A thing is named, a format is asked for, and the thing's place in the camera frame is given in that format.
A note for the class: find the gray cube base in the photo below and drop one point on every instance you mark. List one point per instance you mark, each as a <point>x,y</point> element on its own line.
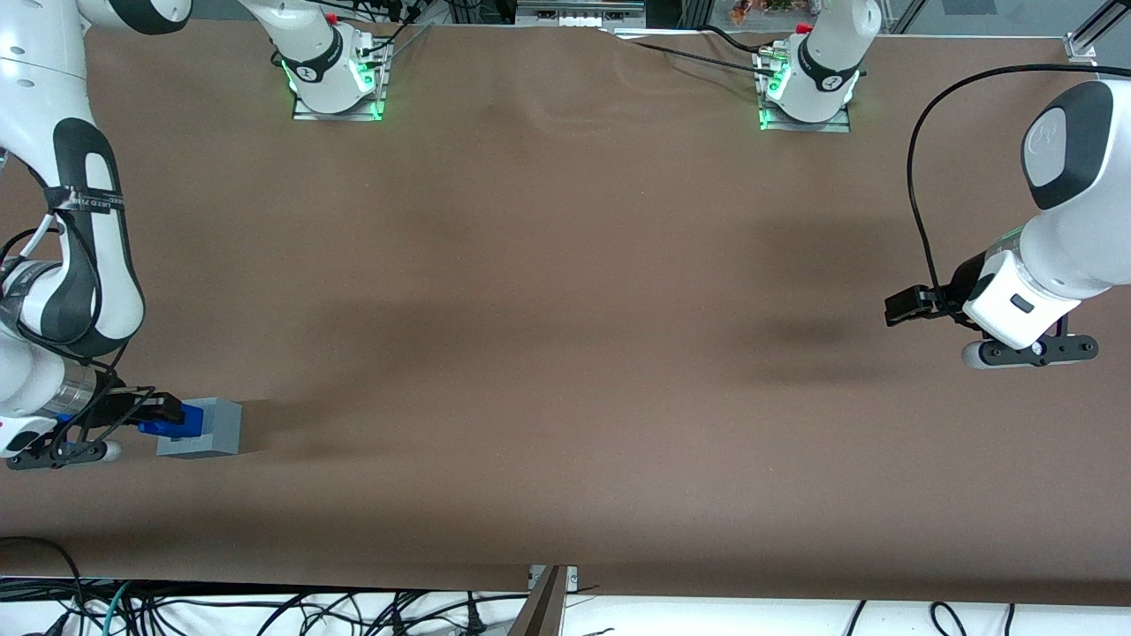
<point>221,428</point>

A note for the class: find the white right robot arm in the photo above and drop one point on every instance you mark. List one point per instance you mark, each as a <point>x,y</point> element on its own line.
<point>35,88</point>

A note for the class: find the blue plastic part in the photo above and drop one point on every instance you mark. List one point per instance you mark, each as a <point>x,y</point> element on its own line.
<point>187,426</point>

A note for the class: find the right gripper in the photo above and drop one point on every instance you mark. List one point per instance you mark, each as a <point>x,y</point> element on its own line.
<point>113,407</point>

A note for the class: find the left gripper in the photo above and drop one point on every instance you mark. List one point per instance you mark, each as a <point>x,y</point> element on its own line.
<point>963,284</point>

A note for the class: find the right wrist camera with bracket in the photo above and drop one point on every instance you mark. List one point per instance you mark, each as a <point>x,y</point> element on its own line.
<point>62,455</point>

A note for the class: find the gray electronics box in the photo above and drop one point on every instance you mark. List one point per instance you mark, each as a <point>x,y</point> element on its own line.
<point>579,16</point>

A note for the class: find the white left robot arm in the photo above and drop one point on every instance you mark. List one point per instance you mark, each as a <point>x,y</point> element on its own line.
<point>1078,230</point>

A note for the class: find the metal post with bracket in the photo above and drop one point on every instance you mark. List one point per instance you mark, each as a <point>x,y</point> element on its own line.
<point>541,609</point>

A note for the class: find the aluminium frame corner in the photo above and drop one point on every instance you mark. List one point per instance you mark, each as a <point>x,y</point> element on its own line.
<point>1082,44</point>

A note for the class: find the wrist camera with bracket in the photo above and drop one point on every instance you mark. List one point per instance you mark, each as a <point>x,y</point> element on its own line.
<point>62,455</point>
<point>1034,352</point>

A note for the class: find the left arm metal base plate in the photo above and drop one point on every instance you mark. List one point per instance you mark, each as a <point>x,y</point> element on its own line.
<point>839,124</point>

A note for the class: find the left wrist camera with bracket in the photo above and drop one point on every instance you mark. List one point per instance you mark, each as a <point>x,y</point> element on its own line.
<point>1034,352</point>

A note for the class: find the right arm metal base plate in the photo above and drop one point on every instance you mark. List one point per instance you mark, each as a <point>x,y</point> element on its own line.
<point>371,102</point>

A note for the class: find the brown table cover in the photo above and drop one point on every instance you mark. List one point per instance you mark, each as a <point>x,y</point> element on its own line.
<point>565,353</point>

